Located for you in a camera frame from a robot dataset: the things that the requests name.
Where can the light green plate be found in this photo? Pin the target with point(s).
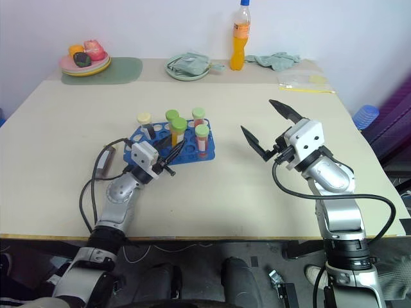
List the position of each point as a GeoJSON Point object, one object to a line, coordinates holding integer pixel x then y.
{"type": "Point", "coordinates": [180, 76]}

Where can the white shoe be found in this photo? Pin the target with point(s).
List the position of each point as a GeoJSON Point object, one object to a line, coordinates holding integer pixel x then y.
{"type": "Point", "coordinates": [314, 274]}

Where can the pink toy fruit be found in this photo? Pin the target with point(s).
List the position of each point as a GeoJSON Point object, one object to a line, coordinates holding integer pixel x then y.
{"type": "Point", "coordinates": [94, 50]}

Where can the cream cap dark test tube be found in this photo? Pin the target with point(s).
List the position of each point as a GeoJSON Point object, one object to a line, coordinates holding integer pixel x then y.
{"type": "Point", "coordinates": [145, 123]}

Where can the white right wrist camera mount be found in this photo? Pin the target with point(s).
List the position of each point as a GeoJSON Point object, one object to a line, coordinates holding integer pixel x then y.
{"type": "Point", "coordinates": [305, 141]}

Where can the orange toy fruit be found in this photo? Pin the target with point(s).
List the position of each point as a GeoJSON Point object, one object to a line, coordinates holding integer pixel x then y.
{"type": "Point", "coordinates": [75, 49]}

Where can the green cap clear test tube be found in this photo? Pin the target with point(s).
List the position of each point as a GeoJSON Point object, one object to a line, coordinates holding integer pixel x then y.
{"type": "Point", "coordinates": [171, 115]}

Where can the metal caster wheel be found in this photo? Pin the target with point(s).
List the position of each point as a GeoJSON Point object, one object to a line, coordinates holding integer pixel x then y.
{"type": "Point", "coordinates": [276, 278]}

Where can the blue test tube rack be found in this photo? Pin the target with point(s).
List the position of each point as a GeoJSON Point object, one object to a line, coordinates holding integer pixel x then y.
{"type": "Point", "coordinates": [199, 154]}

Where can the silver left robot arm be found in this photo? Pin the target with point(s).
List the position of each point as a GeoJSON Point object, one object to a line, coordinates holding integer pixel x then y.
{"type": "Point", "coordinates": [117, 205]}

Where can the pink plate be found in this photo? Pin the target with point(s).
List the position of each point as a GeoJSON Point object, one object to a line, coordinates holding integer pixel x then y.
{"type": "Point", "coordinates": [65, 62]}

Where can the black shoe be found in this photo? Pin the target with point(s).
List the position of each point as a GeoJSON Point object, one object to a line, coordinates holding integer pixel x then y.
{"type": "Point", "coordinates": [4, 266]}

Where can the green placemat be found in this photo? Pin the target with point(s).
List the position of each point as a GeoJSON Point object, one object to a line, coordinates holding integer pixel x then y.
{"type": "Point", "coordinates": [125, 72]}

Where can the brown loose test tube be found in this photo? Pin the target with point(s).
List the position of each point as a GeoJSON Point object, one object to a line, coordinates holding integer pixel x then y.
{"type": "Point", "coordinates": [107, 160]}

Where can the green cap pink test tube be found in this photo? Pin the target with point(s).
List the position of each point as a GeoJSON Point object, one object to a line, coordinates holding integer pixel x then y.
{"type": "Point", "coordinates": [202, 138]}

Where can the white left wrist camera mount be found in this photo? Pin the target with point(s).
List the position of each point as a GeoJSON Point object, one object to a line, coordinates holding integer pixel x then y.
{"type": "Point", "coordinates": [144, 155]}

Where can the clear zip bag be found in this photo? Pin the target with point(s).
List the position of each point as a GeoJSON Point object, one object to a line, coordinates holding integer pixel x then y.
{"type": "Point", "coordinates": [298, 81]}

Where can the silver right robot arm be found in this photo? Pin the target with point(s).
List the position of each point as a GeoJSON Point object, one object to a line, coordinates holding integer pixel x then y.
{"type": "Point", "coordinates": [337, 199]}

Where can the green cap red test tube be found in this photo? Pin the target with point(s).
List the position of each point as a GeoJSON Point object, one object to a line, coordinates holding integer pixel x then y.
{"type": "Point", "coordinates": [198, 115]}

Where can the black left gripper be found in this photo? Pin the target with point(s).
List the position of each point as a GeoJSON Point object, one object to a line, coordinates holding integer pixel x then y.
{"type": "Point", "coordinates": [161, 167]}

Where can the green cap yellow test tube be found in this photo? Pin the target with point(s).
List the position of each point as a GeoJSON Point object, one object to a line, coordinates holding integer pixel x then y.
{"type": "Point", "coordinates": [178, 128]}

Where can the orange soda bottle blue cap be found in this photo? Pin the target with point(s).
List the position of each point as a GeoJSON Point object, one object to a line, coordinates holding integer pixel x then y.
{"type": "Point", "coordinates": [239, 45]}

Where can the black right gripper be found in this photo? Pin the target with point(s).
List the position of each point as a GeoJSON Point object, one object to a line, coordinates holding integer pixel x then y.
{"type": "Point", "coordinates": [282, 154]}

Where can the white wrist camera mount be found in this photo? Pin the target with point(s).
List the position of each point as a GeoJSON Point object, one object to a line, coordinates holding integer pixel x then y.
{"type": "Point", "coordinates": [305, 141]}
{"type": "Point", "coordinates": [144, 155]}

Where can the green cloth with label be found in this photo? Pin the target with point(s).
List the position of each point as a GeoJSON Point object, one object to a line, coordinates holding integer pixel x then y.
{"type": "Point", "coordinates": [191, 64]}

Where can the blue stacked cups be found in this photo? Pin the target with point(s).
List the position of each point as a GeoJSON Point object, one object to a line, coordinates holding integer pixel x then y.
{"type": "Point", "coordinates": [366, 117]}

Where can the crumpled green cloth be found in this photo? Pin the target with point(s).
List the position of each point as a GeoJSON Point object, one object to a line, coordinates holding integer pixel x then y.
{"type": "Point", "coordinates": [276, 61]}

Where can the dark toy fruit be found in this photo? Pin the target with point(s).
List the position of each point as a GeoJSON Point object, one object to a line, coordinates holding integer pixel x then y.
{"type": "Point", "coordinates": [82, 59]}

